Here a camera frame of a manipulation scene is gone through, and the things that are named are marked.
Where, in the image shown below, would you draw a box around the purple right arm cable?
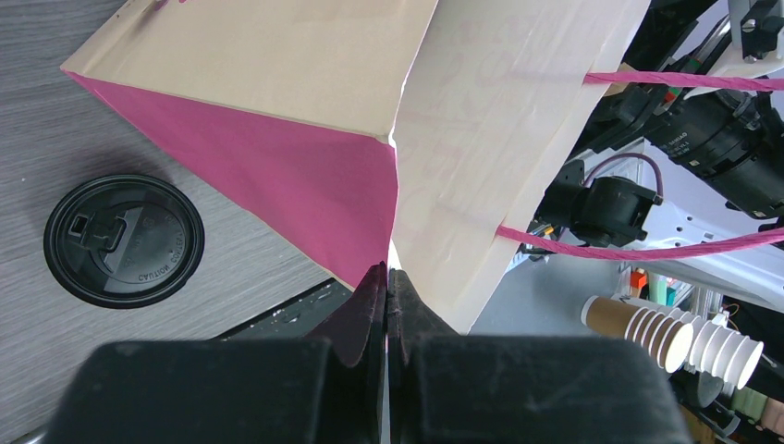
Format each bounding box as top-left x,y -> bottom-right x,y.
582,152 -> 666,199

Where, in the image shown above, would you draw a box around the stack of brown discs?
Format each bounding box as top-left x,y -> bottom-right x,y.
581,296 -> 693,373

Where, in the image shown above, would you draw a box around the paper gift bag pink handles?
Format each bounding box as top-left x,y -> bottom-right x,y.
61,0 -> 784,335

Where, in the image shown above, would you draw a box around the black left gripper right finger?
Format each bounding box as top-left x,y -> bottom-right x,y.
386,270 -> 691,443

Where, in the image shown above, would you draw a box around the stack of black lids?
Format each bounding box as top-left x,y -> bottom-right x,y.
43,174 -> 205,310

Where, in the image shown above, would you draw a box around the white ribbed spool background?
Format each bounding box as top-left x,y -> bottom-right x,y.
679,312 -> 765,389

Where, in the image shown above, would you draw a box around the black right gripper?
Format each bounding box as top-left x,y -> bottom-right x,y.
575,1 -> 783,220

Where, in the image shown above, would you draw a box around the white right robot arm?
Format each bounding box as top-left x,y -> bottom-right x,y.
534,1 -> 783,311

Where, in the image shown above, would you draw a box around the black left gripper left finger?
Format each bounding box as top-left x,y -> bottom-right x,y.
45,263 -> 388,443

